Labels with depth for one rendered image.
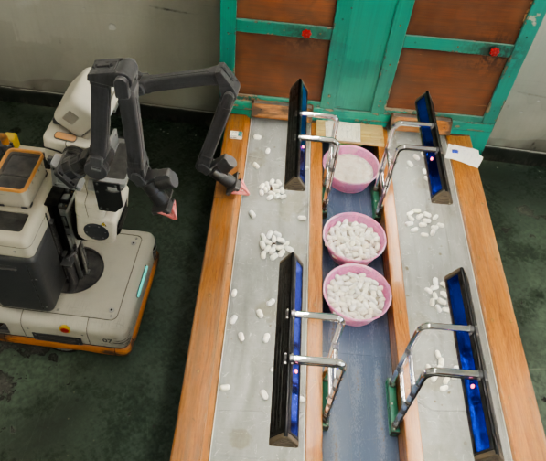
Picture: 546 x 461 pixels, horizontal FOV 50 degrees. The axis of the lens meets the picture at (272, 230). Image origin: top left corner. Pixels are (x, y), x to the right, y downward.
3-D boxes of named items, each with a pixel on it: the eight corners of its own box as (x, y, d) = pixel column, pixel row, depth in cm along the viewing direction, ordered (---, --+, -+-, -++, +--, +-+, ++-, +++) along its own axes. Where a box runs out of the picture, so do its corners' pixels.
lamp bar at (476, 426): (474, 463, 160) (483, 454, 155) (443, 278, 201) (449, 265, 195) (503, 466, 160) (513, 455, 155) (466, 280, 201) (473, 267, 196)
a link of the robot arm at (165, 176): (134, 158, 201) (128, 176, 196) (163, 150, 197) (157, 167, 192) (153, 182, 210) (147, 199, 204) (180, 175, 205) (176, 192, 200)
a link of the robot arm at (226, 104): (228, 75, 223) (222, 91, 215) (242, 81, 224) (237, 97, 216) (198, 156, 253) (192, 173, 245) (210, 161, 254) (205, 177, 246)
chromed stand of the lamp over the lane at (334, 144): (283, 215, 264) (294, 138, 230) (285, 183, 277) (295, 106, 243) (326, 219, 264) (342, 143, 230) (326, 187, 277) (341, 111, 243)
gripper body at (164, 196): (175, 192, 213) (165, 177, 208) (169, 212, 206) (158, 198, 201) (159, 196, 215) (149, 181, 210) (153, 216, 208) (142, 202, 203)
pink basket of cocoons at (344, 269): (319, 330, 226) (323, 317, 219) (319, 274, 244) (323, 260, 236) (389, 337, 227) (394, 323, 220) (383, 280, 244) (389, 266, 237)
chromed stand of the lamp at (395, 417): (389, 436, 201) (423, 375, 167) (385, 381, 214) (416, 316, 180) (444, 441, 202) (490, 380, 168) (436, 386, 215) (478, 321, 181)
